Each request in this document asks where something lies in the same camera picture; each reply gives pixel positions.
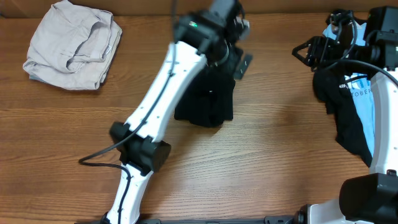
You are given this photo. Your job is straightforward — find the black t-shirt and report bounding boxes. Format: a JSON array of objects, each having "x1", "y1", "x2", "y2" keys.
[{"x1": 174, "y1": 66, "x2": 236, "y2": 128}]

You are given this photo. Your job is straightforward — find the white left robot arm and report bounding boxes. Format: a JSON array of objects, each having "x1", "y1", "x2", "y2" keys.
[{"x1": 101, "y1": 9, "x2": 250, "y2": 223}]

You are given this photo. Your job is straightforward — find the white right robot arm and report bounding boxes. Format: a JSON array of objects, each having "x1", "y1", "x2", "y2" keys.
[{"x1": 292, "y1": 6, "x2": 397, "y2": 223}]

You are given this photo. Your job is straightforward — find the black garment in pile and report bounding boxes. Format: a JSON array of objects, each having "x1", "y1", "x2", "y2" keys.
[{"x1": 312, "y1": 9, "x2": 374, "y2": 167}]

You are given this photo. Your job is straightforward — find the light blue printed t-shirt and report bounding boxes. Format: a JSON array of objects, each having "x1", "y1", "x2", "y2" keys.
[{"x1": 322, "y1": 23, "x2": 379, "y2": 158}]

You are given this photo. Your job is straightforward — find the beige folded trousers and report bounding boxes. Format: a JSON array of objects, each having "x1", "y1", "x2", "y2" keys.
[{"x1": 23, "y1": 1, "x2": 123, "y2": 90}]

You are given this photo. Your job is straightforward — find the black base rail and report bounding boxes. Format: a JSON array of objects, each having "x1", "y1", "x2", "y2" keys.
[{"x1": 74, "y1": 214, "x2": 296, "y2": 224}]

